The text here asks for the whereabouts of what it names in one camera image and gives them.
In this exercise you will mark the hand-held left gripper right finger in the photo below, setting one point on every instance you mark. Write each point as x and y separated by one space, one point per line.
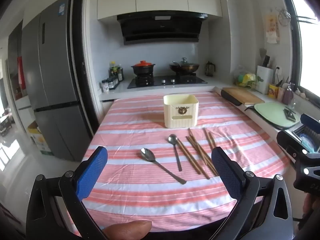
226 173

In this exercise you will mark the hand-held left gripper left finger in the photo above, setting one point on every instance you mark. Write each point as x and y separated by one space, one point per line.
93 172

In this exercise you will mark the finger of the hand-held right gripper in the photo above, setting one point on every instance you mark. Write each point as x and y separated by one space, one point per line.
311 121
287 140

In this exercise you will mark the bunch of wooden chopsticks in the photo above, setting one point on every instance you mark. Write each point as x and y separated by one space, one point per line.
197 158

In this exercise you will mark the large steel spoon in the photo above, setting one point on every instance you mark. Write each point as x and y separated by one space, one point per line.
147 154

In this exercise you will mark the small steel spoon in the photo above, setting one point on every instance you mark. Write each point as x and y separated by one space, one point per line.
172 139

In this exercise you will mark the cream ribbed utensil holder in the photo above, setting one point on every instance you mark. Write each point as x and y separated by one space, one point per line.
172 110

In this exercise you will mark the person's right hand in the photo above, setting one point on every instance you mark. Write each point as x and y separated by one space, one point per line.
310 205

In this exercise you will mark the person's left hand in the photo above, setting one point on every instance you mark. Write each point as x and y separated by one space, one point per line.
127 230

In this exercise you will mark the black peeler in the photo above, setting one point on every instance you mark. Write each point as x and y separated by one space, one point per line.
290 113

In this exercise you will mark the green cutting mat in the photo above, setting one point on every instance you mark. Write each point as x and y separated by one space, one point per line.
271 113

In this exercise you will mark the soap dispenser bottle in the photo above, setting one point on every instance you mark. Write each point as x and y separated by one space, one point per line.
288 95

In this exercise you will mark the yellow packet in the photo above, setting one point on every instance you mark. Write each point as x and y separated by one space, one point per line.
273 91

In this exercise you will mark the pink striped tablecloth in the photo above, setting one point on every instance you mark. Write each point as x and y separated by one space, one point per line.
140 200

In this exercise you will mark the cardboard box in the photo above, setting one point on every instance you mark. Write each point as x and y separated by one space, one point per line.
41 140

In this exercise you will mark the white knife block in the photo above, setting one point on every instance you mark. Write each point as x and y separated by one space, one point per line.
264 80

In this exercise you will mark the wooden cutting board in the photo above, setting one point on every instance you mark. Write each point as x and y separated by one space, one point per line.
243 95

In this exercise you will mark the yellow green sponges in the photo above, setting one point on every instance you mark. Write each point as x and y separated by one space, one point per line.
246 78

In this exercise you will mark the white mug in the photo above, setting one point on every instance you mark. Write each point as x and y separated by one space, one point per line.
105 88

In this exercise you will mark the grey refrigerator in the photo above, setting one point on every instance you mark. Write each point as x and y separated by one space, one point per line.
57 80

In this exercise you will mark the seasoning bottles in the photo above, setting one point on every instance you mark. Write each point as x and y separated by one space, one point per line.
116 71

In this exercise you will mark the black gas hob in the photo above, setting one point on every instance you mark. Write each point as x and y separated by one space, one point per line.
167 83

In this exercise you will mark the wok with glass lid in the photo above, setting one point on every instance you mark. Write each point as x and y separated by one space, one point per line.
185 67

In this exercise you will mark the black pot with orange lid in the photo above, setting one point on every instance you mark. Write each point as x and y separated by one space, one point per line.
143 68

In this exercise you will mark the red hanging cloth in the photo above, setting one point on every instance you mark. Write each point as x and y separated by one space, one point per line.
21 72

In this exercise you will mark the black range hood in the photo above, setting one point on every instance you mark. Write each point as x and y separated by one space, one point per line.
160 32

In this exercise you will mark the wall calendar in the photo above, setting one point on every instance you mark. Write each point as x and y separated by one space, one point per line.
272 28

